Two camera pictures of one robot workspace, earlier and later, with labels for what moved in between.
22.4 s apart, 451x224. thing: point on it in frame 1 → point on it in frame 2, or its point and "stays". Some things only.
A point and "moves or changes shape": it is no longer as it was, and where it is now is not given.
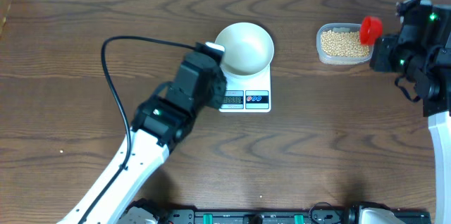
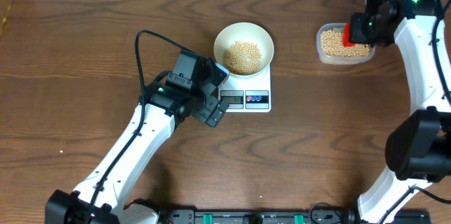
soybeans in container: (343, 44) stays
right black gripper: (379, 61) → (356, 33)
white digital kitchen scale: (250, 93) stays
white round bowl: (248, 48) stays
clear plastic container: (340, 44) stays
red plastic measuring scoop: (371, 28) moves or changes shape
